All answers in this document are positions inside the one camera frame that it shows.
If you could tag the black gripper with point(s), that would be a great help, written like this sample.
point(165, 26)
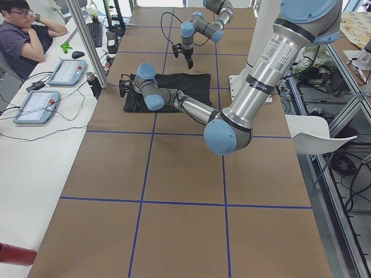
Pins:
point(187, 52)

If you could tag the black printed t-shirt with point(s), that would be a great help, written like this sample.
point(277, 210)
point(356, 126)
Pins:
point(196, 86)

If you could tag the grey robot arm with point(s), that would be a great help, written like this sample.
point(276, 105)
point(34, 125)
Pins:
point(197, 23)
point(285, 27)

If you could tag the black water bottle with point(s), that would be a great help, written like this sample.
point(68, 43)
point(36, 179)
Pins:
point(94, 84)

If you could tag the black keyboard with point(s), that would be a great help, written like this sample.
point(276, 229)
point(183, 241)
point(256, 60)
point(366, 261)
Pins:
point(96, 32)

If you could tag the black computer mouse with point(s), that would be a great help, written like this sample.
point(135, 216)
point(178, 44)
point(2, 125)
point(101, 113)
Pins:
point(77, 54)

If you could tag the far teach pendant tablet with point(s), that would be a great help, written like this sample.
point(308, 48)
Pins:
point(67, 73)

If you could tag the teach pendant tablet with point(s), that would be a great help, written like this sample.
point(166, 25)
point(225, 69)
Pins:
point(38, 107)
point(67, 73)

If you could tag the green plastic clip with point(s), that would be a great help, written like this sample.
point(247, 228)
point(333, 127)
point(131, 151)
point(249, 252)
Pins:
point(66, 47)

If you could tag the white plastic chair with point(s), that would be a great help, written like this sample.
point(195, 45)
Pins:
point(310, 135)

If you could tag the near teach pendant tablet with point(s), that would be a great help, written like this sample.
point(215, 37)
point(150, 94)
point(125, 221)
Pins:
point(38, 107)

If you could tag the seated person in grey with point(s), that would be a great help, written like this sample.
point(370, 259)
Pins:
point(26, 36)

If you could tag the red cylinder bottle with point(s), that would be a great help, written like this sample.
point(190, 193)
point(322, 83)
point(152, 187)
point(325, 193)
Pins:
point(15, 255)

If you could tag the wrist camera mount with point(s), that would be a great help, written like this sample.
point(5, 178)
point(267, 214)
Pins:
point(125, 84)
point(177, 49)

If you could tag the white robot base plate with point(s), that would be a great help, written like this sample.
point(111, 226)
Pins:
point(239, 83)

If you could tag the aluminium frame post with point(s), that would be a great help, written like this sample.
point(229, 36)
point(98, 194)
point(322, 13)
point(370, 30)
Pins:
point(87, 41)

